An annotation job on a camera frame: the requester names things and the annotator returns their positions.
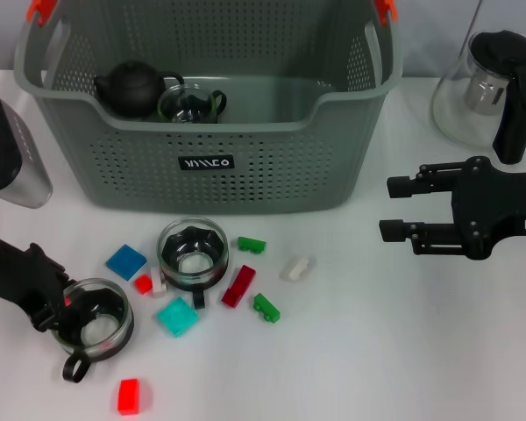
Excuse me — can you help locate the long dark red block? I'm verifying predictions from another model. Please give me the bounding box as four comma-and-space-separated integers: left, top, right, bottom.
221, 264, 259, 307

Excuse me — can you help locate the green toy block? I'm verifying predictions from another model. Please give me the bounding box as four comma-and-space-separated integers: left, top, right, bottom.
237, 236, 267, 255
252, 292, 281, 324

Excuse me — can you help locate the glass carafe with black handle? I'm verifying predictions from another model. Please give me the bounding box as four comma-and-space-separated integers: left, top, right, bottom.
430, 29, 526, 166

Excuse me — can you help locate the black clay teapot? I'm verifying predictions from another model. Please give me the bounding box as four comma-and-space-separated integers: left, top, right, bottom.
94, 60, 186, 118

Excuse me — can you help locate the bright red block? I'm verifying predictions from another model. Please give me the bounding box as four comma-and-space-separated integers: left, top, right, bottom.
115, 377, 141, 417

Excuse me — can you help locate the blue square block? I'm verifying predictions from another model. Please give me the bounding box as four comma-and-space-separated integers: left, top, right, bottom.
104, 243, 148, 282

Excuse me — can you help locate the small white block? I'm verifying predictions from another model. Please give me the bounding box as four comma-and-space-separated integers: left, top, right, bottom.
150, 266, 170, 299

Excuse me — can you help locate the grey perforated storage bin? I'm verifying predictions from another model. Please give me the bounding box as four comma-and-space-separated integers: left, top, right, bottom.
12, 0, 404, 216

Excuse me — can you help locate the white toy block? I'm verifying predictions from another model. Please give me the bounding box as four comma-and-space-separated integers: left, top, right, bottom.
280, 255, 312, 283

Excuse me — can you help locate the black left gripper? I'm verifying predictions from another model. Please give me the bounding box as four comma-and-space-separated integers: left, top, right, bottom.
0, 241, 115, 341

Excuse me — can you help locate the glass teacup with black base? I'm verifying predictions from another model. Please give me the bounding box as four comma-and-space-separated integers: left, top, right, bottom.
156, 217, 230, 310
50, 277, 135, 386
157, 84, 229, 125

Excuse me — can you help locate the orange bin handle clip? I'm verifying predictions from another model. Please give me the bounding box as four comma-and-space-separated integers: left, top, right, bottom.
27, 0, 59, 25
373, 0, 399, 23

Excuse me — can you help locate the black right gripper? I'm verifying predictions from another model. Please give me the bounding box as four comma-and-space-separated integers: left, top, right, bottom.
379, 155, 526, 262

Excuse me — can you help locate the teal square block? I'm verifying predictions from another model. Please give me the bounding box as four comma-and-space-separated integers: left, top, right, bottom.
156, 296, 201, 339

